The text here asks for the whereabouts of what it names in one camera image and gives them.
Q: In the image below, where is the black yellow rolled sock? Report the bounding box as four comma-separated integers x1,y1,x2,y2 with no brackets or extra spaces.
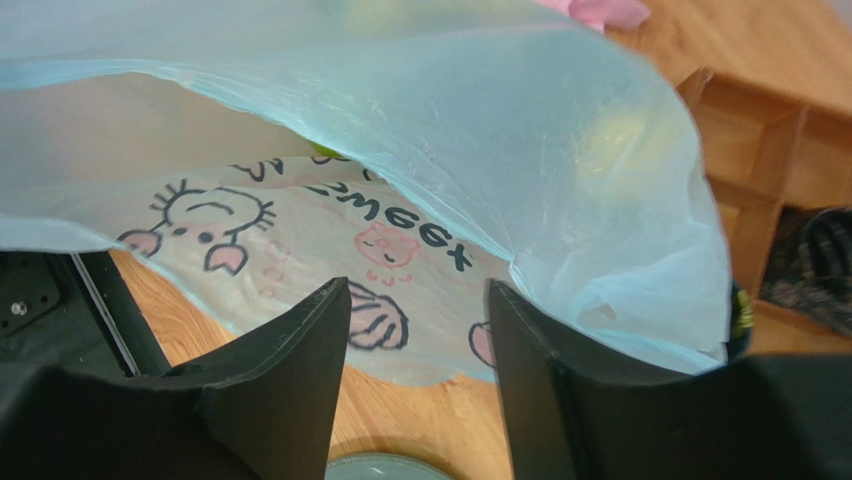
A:
722,204,851,361

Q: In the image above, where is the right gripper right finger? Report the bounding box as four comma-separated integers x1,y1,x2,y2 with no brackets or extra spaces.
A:
487,280,851,479

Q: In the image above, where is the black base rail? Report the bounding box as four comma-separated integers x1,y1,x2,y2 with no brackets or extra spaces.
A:
1,251,171,380

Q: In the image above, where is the grey-blue round plate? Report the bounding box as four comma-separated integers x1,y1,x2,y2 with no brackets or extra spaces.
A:
324,453,452,480

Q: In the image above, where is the pink cloth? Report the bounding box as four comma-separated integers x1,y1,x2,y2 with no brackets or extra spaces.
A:
536,0,651,33

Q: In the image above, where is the wooden compartment tray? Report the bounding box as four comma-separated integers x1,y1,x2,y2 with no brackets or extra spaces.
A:
677,68,851,354

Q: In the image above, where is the light blue plastic bag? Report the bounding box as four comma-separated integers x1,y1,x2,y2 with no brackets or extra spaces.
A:
1,1,731,384

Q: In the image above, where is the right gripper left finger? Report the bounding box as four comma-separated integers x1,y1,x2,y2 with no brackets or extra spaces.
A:
1,277,351,479

